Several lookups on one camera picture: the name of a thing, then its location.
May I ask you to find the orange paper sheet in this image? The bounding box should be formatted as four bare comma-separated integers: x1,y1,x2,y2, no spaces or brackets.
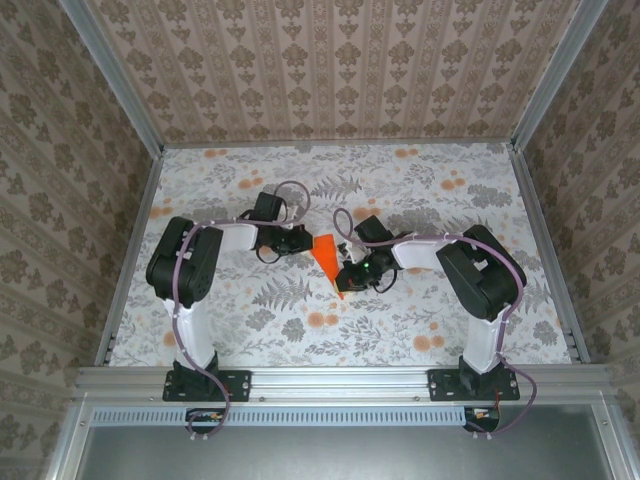
310,233,351,301

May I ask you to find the grey metal panel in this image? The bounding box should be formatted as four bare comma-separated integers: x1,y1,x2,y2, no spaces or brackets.
74,404,616,480

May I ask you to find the small electronics board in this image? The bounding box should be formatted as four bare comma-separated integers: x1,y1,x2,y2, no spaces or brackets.
463,405,501,432
185,407,226,434

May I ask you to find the short black right gripper cable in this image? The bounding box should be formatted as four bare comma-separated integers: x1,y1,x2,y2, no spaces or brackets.
372,271,400,295

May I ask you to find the long aluminium mounting rail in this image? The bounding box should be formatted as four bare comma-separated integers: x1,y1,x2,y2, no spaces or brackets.
74,364,614,402

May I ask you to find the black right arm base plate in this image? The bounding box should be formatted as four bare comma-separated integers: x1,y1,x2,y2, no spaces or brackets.
428,368,521,403

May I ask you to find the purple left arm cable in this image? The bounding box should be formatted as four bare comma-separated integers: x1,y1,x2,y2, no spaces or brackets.
171,180,312,435

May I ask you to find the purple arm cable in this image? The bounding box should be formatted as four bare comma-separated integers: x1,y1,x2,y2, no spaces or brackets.
171,180,312,435
333,208,539,434

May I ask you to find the grey slotted cable duct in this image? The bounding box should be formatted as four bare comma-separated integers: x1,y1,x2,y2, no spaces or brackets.
91,405,469,428

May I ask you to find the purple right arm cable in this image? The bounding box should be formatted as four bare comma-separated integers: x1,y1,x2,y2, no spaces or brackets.
333,208,539,434

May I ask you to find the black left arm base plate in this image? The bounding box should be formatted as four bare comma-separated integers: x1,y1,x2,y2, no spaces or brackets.
162,368,252,403

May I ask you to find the aluminium table side rail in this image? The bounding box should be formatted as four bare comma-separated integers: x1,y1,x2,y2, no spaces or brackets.
507,144,591,364
94,149,166,366

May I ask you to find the aluminium frame post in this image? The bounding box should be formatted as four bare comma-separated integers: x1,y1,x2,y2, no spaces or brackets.
509,0,609,151
58,0,165,154

